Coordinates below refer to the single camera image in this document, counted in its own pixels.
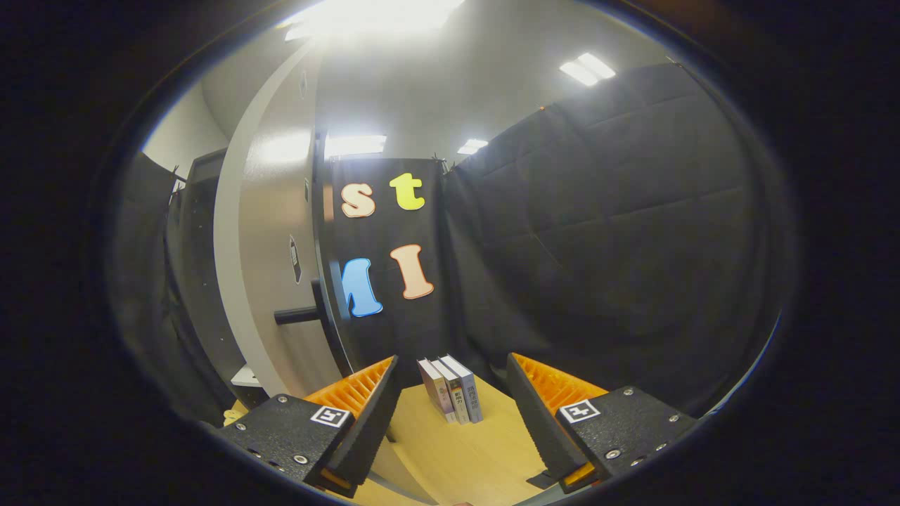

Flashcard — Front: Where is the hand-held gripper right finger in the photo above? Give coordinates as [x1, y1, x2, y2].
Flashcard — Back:
[506, 353, 700, 494]

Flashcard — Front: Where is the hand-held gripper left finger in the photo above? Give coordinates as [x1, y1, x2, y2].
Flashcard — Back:
[211, 355, 401, 498]

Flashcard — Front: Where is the black door handle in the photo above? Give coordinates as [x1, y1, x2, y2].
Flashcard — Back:
[274, 278, 333, 338]

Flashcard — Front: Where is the grey blue cover book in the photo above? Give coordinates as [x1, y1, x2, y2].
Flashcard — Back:
[441, 354, 484, 424]

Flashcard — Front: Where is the white spine book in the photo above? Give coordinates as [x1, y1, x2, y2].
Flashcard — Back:
[430, 357, 470, 425]

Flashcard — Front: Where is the black backdrop cloth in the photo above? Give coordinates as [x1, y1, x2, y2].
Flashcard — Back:
[116, 63, 781, 415]

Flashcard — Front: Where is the rectangular ceiling light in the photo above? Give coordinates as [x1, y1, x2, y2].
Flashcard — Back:
[325, 135, 387, 157]

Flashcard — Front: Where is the double strip ceiling light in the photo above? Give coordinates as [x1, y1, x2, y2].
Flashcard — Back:
[559, 53, 617, 87]

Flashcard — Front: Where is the large ceiling light panel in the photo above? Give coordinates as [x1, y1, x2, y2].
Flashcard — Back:
[281, 0, 465, 39]

